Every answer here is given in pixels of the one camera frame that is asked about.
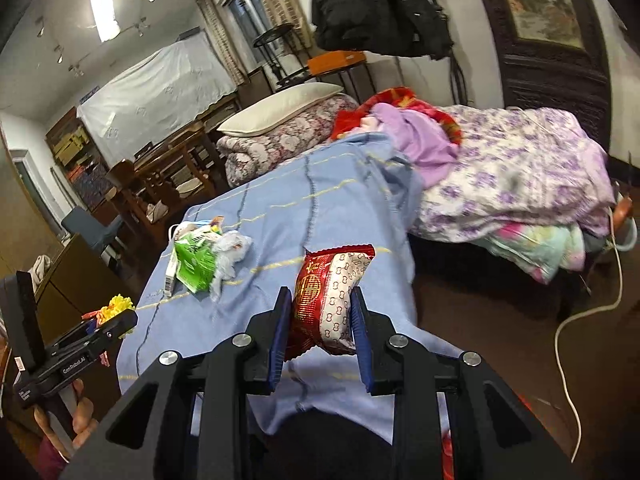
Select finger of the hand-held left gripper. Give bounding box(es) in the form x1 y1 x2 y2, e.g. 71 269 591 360
82 309 140 349

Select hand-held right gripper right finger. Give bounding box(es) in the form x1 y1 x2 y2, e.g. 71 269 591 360
349 286 582 480

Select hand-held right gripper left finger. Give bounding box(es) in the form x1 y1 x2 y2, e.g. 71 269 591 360
59 286 293 480

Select yellow wrapper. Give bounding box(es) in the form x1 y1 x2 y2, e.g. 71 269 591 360
97 294 135 318

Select red snack packet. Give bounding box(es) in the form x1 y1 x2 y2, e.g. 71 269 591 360
285 244 376 361

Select red plastic bin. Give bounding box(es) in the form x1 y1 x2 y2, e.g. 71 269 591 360
441 432 457 480

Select person's left forearm maroon sleeve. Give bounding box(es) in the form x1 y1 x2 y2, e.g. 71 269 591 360
32 435 71 480

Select person's left hand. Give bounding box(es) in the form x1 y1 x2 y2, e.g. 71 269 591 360
34 379 100 462

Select wooden cabinet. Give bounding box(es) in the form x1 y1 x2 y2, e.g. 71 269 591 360
0 232 151 431

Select white crumpled cloth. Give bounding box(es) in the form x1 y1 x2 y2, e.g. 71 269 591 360
27 255 52 288

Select clear plastic bag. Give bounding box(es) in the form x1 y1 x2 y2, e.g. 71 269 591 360
209 230 253 303

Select grey upholstered chair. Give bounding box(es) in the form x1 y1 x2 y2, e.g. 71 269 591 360
61 206 123 256

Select person's legs black trousers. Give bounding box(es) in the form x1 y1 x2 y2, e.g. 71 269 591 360
250 405 401 480

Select blue checked cloth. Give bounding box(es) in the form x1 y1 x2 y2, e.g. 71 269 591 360
116 132 466 441

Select wooden armchair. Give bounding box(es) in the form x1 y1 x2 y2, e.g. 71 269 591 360
106 157 166 231

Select wooden bookshelf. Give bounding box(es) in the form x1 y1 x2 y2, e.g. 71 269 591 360
45 107 116 211

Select maroon floral folded quilt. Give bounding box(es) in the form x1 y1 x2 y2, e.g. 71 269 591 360
216 96 361 188

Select pastel tie-dye blanket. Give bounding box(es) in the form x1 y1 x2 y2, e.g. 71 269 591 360
472 220 586 283

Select wooden table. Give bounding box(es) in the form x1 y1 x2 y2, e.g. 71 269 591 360
135 120 221 196

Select lilac cloth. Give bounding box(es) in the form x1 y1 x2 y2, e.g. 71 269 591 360
370 102 461 186

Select red patterned blanket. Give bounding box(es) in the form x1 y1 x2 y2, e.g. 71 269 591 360
331 87 463 146

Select purple floral quilt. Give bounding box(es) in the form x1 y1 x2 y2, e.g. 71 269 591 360
410 105 616 238

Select cream pillow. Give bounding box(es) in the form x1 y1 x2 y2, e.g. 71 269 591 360
217 82 346 136

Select white sheet cover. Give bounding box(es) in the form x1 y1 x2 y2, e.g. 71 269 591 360
77 30 238 163

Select dark wooden framed board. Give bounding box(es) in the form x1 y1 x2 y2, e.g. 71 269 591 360
237 67 273 108

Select wooden top metal stool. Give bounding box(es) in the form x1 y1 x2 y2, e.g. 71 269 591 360
330 62 381 106

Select orange flat box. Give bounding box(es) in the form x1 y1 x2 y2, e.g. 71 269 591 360
307 50 367 77

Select brown and teal appliance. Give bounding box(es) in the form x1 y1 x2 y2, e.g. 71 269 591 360
612 195 639 252

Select black round metal stand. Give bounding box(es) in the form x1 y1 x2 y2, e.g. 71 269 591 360
252 22 313 88

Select fluorescent ceiling light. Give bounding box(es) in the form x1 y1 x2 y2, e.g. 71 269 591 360
89 0 121 43

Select window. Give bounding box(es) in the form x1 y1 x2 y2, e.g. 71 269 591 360
222 0 281 56

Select black padded jacket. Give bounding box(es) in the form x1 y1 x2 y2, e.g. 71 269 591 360
305 0 453 61

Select carved wooden screen with painting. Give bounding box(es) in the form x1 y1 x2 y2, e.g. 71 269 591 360
467 0 613 153

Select white cable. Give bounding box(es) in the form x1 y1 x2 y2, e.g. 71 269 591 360
554 210 623 463

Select black metal bed frame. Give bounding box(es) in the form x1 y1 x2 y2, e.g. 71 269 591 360
449 52 470 107

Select track light rail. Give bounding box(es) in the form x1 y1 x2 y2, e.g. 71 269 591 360
67 17 151 78

